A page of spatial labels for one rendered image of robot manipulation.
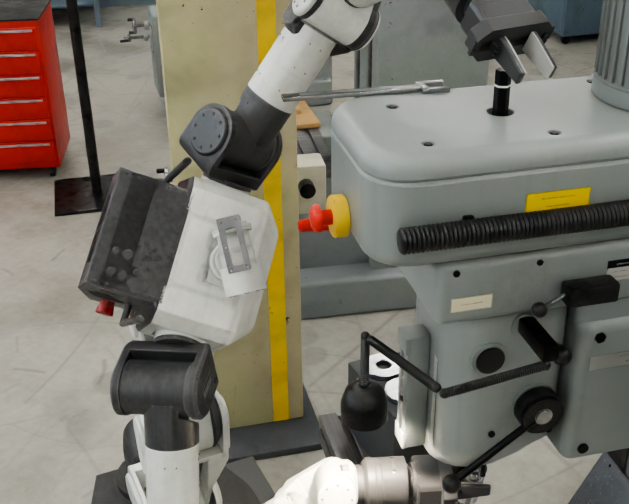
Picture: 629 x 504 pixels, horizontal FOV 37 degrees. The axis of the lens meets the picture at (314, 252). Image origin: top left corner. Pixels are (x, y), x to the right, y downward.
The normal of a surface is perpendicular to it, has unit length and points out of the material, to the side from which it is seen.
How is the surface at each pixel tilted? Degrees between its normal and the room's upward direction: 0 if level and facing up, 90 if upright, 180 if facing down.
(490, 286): 90
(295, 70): 93
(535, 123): 0
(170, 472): 70
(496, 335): 90
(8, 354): 0
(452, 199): 90
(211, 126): 61
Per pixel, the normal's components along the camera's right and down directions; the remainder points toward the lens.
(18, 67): 0.10, 0.47
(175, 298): 0.35, -0.11
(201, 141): -0.57, -0.11
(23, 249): -0.01, -0.88
